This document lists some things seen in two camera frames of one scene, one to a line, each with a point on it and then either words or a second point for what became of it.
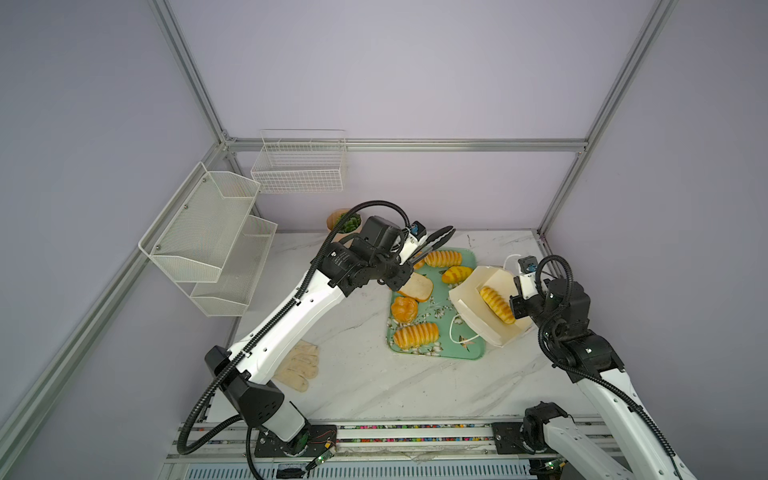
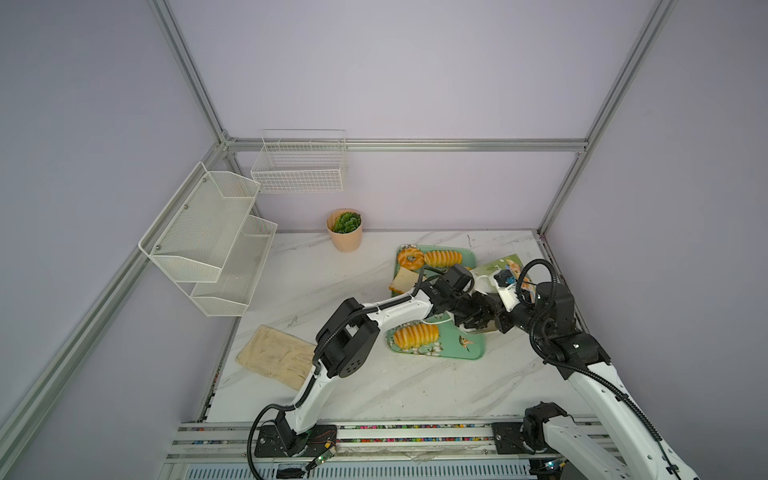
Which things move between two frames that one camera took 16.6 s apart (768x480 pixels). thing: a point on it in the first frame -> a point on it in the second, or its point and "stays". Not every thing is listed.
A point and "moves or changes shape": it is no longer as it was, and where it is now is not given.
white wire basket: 300,161 stays
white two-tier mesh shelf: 210,243 stays
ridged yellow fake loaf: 416,335 stays
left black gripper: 404,272 -> 480,310
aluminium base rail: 329,441 stays
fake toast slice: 417,287 moves or changes shape
